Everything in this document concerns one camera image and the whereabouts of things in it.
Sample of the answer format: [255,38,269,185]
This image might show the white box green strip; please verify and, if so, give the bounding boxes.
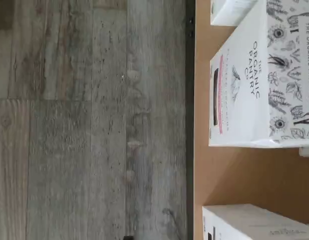
[201,203,309,240]

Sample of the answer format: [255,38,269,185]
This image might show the white box pink strip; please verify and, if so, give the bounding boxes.
[208,0,309,149]

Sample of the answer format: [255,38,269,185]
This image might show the brown low shelf board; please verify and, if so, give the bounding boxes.
[194,0,309,240]

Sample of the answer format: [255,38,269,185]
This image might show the white box orange strip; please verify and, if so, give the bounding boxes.
[210,0,268,26]

